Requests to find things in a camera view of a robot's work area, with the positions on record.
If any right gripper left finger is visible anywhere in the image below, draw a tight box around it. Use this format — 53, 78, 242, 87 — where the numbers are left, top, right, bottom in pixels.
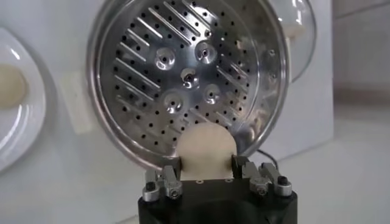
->
141, 156, 184, 203

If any glass lid with cream handle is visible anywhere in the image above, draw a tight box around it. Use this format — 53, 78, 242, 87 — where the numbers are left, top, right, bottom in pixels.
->
268, 0, 317, 83

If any white steamed baozi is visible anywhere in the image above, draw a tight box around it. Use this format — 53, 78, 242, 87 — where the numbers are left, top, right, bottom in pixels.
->
175, 122, 238, 181
0, 63, 29, 110

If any steel perforated steamer basket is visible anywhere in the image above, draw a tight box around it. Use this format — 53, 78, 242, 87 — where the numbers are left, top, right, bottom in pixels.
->
59, 0, 290, 171

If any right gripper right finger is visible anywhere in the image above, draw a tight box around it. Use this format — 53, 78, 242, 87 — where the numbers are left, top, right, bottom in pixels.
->
230, 155, 293, 197

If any white round plate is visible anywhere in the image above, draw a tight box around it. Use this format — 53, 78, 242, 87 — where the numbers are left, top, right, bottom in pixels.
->
0, 27, 47, 174

